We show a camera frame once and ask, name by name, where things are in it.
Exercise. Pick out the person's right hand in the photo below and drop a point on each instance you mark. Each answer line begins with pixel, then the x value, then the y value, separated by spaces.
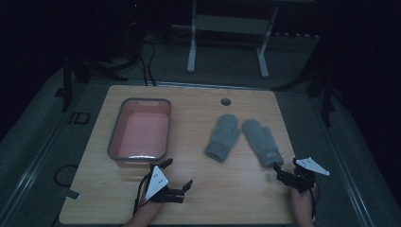
pixel 301 201

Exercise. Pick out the plain grey mitten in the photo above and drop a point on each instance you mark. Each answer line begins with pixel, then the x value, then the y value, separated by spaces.
pixel 223 137

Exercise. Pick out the person's left hand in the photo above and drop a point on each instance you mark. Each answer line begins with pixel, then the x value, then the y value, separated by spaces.
pixel 148 206

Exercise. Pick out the pink basin with grey rim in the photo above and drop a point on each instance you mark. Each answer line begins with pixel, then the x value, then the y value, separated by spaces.
pixel 142 132

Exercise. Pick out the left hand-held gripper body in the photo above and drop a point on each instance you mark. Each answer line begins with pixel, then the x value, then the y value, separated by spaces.
pixel 156 184

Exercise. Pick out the grey table grommet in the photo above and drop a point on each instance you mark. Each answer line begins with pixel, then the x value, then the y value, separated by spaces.
pixel 225 101

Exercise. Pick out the white metal stand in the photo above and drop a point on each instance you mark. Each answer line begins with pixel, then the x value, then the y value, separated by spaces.
pixel 231 25

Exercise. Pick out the black tripod stand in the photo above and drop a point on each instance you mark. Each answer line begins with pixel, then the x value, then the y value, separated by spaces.
pixel 326 94
pixel 67 82

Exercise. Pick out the grey mitten with label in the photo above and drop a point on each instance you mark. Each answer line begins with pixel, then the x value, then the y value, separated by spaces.
pixel 261 143

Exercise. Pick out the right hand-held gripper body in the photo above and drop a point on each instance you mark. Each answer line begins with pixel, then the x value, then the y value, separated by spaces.
pixel 301 181

